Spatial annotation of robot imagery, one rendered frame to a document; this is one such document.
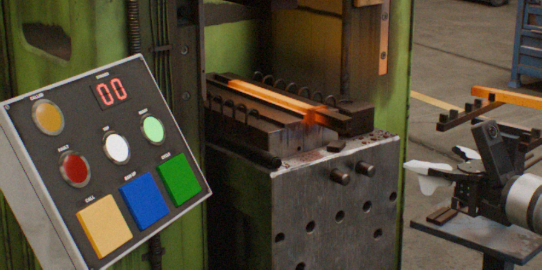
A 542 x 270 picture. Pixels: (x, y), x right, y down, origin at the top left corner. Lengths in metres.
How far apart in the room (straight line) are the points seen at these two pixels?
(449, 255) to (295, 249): 1.66
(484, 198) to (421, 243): 1.99
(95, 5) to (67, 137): 0.40
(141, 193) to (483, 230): 0.98
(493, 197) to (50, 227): 0.73
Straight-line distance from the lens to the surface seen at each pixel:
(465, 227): 2.01
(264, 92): 1.85
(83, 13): 1.59
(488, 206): 1.44
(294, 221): 1.71
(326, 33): 2.01
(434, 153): 4.42
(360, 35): 1.99
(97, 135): 1.27
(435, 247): 3.40
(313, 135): 1.76
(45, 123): 1.21
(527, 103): 2.12
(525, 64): 5.76
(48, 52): 1.80
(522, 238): 1.98
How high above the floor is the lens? 1.53
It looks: 18 degrees down
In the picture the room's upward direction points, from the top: straight up
